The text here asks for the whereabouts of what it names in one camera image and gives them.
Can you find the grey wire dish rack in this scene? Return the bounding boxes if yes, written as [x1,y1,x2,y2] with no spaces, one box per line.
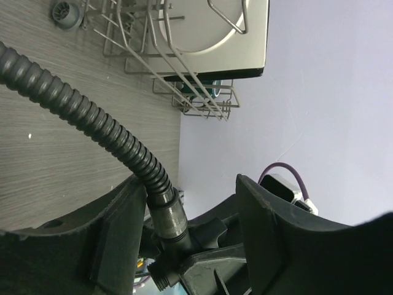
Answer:
[50,1,241,121]

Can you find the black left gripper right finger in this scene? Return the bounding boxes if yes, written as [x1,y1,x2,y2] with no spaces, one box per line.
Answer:
[236,175,392,294]

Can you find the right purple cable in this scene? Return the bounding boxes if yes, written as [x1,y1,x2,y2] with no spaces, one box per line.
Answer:
[257,162,311,200]

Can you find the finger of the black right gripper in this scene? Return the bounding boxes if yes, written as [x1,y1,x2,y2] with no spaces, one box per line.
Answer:
[189,202,243,246]
[179,245,252,295]

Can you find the dark green mug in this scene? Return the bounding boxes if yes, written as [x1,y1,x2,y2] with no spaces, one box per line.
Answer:
[180,80,222,98]

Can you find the black flexible hose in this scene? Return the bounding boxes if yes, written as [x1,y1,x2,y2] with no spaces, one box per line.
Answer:
[0,41,188,240]

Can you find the black plate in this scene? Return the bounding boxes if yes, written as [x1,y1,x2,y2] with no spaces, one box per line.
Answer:
[162,69,265,83]

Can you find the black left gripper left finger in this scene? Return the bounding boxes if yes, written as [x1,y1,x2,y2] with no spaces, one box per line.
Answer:
[1,176,146,294]

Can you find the black T-shaped fitting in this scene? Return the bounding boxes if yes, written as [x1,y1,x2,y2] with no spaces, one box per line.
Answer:
[147,228,219,291]

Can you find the white plate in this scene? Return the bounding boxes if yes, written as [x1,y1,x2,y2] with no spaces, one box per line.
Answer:
[149,0,270,74]

